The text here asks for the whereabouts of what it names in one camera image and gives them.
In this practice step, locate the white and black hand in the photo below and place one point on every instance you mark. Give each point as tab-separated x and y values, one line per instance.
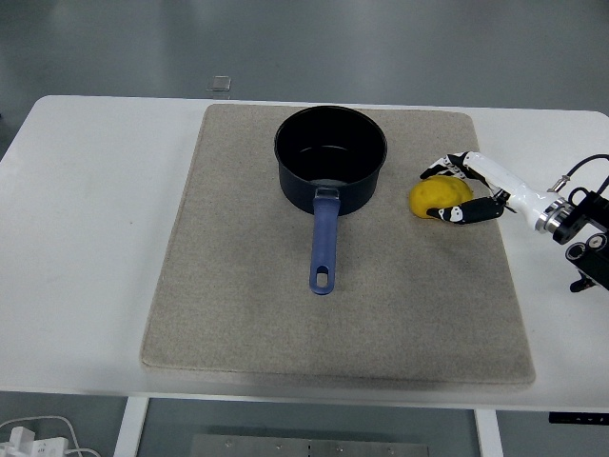
495	183

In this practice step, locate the yellow potato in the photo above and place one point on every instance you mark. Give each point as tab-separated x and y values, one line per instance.
438	197

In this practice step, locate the dark blue pot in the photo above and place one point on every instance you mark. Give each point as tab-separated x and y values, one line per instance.
330	162

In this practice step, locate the beige fabric mat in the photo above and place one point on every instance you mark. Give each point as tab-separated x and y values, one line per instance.
333	285

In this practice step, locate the black table control panel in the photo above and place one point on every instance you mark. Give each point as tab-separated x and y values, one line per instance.
578	418

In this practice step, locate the white table leg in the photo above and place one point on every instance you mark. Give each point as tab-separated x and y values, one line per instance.
488	433
129	426

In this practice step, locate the small clear plastic box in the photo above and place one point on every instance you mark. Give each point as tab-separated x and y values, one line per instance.
219	83

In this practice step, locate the white power adapter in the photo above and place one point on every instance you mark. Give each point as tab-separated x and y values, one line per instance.
28	443

